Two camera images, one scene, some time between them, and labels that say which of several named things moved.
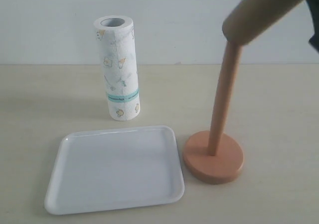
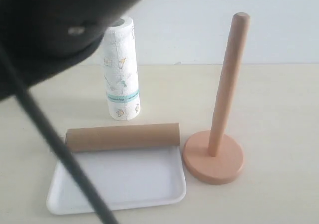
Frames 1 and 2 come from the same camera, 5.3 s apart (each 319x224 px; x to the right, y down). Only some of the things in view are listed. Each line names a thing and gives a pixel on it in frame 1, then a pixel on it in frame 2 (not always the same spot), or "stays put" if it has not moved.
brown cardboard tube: (265, 7) → (162, 135)
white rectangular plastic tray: (114, 168) stays put
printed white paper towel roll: (116, 37) stays put
